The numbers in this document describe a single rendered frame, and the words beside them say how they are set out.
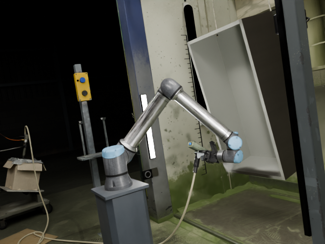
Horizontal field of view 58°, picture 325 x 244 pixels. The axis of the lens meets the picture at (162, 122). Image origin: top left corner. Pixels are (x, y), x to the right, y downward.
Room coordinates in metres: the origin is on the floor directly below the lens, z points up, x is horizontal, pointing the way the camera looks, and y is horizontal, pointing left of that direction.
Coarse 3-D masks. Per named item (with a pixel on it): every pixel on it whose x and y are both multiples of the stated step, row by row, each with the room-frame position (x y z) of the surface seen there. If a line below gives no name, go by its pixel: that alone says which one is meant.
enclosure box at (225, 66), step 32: (224, 32) 2.57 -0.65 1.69; (256, 32) 2.05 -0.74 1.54; (224, 64) 2.69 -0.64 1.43; (256, 64) 2.02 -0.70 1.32; (224, 96) 2.67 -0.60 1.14; (256, 96) 2.51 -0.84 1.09; (256, 128) 2.63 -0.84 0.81; (288, 128) 2.17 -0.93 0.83; (256, 160) 2.64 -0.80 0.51; (288, 160) 2.14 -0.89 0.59
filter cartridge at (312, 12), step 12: (312, 0) 2.75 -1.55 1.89; (324, 0) 2.69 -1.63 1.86; (312, 12) 2.76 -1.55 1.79; (324, 12) 2.72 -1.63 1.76; (312, 24) 2.78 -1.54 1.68; (324, 24) 2.72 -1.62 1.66; (312, 36) 2.80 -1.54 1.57; (324, 36) 2.72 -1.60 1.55; (312, 48) 2.82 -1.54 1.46; (324, 48) 2.73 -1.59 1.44; (312, 60) 2.83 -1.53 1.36; (324, 60) 2.74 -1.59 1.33
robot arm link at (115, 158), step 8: (104, 152) 1.89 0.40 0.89; (112, 152) 1.87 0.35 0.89; (120, 152) 1.90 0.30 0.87; (104, 160) 1.89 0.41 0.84; (112, 160) 1.87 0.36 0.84; (120, 160) 1.89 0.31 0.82; (128, 160) 2.03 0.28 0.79; (104, 168) 1.91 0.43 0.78; (112, 168) 1.87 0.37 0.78; (120, 168) 1.88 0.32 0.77
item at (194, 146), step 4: (192, 140) 2.20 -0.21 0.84; (188, 144) 2.18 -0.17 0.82; (192, 144) 2.15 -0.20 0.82; (196, 144) 2.18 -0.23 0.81; (192, 148) 2.17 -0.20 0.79; (196, 148) 2.18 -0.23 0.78; (200, 148) 2.21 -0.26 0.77; (204, 148) 2.26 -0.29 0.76; (196, 156) 2.21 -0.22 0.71; (196, 160) 2.19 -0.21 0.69; (196, 164) 2.18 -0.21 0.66; (196, 168) 2.17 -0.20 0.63; (196, 172) 2.17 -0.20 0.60
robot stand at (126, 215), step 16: (96, 192) 1.88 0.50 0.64; (112, 192) 1.82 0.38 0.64; (128, 192) 1.81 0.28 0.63; (144, 192) 1.90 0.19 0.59; (112, 208) 1.77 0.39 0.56; (128, 208) 1.82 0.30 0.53; (144, 208) 1.87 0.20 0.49; (112, 224) 1.78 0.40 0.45; (128, 224) 1.81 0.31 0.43; (144, 224) 1.86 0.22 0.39; (112, 240) 1.78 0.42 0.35; (128, 240) 1.80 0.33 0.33; (144, 240) 1.86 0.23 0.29
